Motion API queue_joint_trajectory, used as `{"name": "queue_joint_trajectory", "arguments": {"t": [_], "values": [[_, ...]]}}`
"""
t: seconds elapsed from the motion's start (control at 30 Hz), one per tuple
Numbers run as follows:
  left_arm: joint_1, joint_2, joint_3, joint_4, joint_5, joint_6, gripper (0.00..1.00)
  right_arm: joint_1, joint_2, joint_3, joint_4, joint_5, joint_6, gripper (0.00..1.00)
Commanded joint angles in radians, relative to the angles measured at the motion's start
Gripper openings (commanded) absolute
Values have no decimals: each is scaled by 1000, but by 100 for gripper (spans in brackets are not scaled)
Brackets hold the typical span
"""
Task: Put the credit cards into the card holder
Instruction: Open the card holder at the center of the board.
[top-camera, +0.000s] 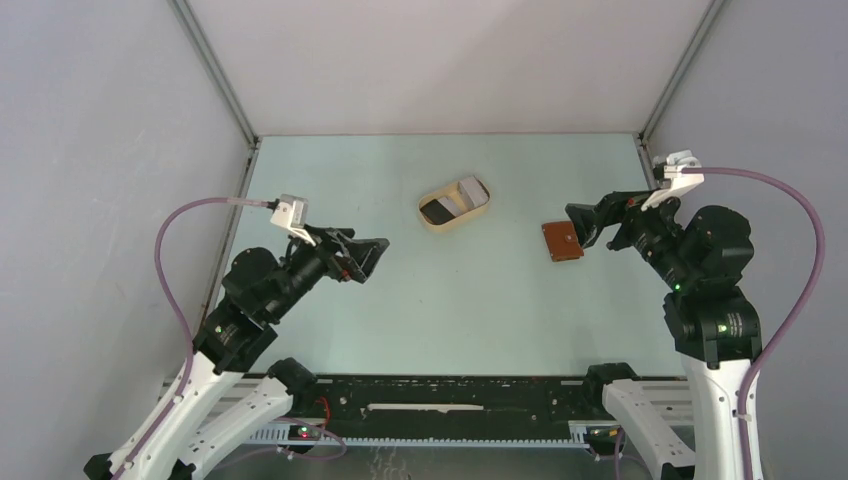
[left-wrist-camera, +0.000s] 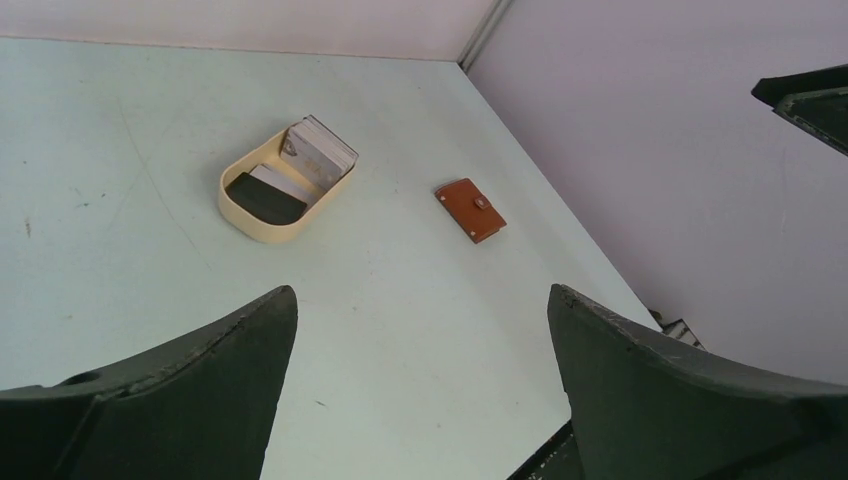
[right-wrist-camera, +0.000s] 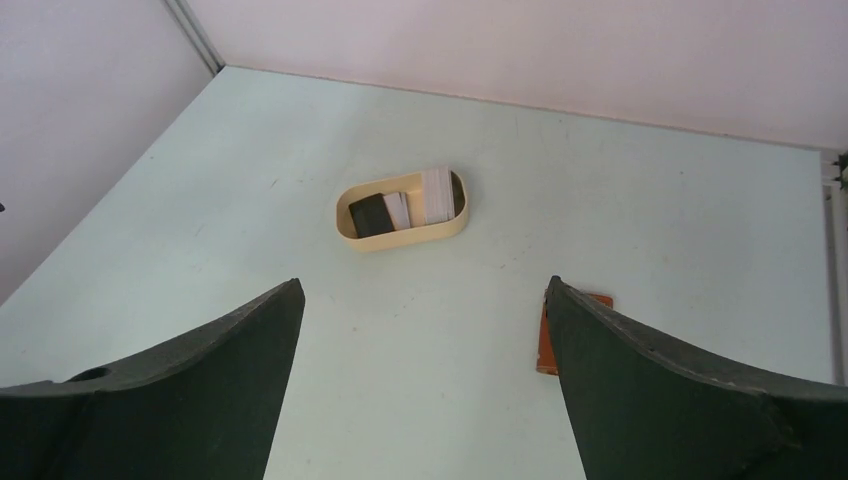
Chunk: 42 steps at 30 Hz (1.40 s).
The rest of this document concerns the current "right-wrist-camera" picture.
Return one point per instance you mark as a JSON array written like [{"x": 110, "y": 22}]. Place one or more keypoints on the black card stack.
[{"x": 370, "y": 216}]

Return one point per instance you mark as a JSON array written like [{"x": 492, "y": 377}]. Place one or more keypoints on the beige oval tray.
[{"x": 419, "y": 232}]

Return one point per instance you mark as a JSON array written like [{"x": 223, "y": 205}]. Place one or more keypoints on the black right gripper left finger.
[{"x": 202, "y": 405}]

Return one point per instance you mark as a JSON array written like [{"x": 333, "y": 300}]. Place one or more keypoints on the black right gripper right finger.
[{"x": 646, "y": 405}]

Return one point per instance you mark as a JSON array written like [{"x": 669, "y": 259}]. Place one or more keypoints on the white small card stack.
[{"x": 397, "y": 206}]

